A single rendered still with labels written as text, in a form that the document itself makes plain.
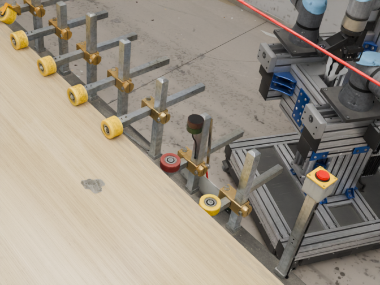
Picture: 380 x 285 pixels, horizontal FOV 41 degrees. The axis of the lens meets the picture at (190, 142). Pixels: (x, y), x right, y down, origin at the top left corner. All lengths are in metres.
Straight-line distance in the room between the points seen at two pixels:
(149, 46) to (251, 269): 2.90
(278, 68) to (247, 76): 1.58
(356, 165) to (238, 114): 1.14
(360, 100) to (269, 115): 1.64
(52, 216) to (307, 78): 1.38
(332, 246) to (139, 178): 1.27
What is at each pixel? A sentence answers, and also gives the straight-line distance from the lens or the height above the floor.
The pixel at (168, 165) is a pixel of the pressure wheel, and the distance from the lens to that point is 1.98.
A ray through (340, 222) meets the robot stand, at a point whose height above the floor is 0.21.
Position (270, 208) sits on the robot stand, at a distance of 2.84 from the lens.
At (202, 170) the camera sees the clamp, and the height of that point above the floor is 0.86.
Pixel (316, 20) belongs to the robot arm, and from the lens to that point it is 2.56.
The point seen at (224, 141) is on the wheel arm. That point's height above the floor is 0.86.
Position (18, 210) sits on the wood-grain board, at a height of 0.90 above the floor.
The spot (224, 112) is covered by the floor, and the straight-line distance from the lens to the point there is 3.74.
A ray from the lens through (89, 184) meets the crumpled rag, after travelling 1.90.
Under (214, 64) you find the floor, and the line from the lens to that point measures 4.23.
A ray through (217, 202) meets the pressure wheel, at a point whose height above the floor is 0.91.
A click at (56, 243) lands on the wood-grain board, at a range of 1.75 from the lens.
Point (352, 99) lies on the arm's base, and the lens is 2.26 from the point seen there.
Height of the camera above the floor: 2.30
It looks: 42 degrees down
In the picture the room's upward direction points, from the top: 9 degrees clockwise
